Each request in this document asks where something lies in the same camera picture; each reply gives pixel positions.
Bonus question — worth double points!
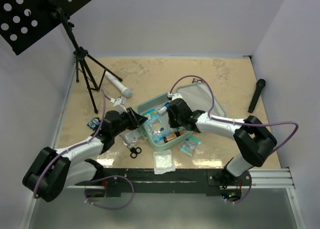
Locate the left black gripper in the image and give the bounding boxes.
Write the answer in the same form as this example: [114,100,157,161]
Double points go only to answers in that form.
[112,107,148,138]

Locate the blue label bandage roll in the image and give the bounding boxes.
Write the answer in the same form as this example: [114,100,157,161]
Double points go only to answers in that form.
[157,102,170,115]

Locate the mint green medicine case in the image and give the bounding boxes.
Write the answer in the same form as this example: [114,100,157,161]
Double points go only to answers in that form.
[137,82,212,152]

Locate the blue plaster packet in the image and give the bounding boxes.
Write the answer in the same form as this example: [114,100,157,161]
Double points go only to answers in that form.
[141,109,168,143]

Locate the brown medicine bottle orange cap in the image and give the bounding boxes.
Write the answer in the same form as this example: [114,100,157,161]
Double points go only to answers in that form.
[163,131,184,143]

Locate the teal cotton swab bag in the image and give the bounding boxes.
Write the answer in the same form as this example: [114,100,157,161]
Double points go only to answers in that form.
[179,136,202,157]

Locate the white gauze pad packet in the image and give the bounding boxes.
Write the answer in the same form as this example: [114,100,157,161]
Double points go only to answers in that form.
[153,150,176,175]

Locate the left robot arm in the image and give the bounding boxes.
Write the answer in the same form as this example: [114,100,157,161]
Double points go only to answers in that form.
[22,107,148,202]

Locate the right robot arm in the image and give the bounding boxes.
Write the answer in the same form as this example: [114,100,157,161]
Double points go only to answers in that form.
[167,98,278,186]

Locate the small clear plaster bag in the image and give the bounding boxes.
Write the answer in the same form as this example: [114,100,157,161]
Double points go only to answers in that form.
[124,129,144,143]

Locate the white microphone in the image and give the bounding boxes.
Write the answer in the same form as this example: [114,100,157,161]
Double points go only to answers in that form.
[104,71,132,98]

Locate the red owl toy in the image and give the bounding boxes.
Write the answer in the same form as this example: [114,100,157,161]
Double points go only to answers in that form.
[192,78,203,83]

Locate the blue owl toy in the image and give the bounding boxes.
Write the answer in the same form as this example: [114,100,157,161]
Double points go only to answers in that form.
[87,117,101,131]

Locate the black microphone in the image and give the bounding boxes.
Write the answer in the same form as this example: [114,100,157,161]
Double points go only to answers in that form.
[248,78,266,113]

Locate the black perforated music stand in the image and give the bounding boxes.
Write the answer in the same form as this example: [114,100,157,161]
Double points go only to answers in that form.
[0,0,111,113]

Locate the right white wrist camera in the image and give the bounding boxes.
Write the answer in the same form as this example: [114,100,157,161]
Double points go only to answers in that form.
[167,92,183,101]

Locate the black handled scissors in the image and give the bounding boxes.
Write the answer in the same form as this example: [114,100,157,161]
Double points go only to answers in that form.
[119,134,142,159]

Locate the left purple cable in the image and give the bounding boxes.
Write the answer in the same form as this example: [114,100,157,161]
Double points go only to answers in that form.
[32,89,137,210]

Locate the black base frame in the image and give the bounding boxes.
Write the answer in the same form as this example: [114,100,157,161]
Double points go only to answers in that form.
[76,168,250,197]

